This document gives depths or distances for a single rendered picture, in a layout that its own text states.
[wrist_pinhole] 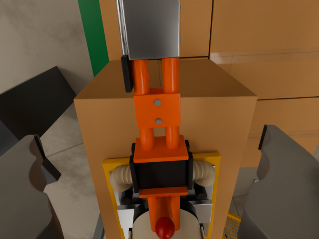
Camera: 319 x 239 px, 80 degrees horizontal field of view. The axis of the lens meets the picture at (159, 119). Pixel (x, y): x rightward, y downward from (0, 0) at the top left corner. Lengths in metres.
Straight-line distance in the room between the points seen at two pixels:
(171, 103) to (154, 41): 0.08
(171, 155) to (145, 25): 0.18
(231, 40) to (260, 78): 0.21
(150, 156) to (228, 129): 0.25
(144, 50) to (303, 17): 0.78
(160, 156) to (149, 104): 0.08
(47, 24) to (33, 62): 0.27
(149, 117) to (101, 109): 0.19
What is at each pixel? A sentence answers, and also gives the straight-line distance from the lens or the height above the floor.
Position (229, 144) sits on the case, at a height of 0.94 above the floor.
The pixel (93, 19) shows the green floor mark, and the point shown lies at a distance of 1.38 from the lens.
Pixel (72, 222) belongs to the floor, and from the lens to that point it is 2.56.
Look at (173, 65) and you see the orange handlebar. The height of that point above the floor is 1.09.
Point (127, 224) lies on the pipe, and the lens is 0.61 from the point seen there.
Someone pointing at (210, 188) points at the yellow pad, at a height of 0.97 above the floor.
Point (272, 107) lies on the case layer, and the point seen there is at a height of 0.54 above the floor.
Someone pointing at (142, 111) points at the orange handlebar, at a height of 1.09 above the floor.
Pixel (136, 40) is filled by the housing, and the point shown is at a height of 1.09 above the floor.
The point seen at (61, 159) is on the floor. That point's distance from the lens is 1.91.
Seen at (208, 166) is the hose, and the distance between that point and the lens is 0.43.
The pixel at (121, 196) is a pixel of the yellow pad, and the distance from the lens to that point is 0.56.
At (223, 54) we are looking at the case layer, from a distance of 0.84.
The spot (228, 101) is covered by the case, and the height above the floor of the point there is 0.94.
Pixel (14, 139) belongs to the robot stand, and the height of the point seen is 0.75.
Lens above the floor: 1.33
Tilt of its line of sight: 61 degrees down
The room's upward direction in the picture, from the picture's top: 177 degrees clockwise
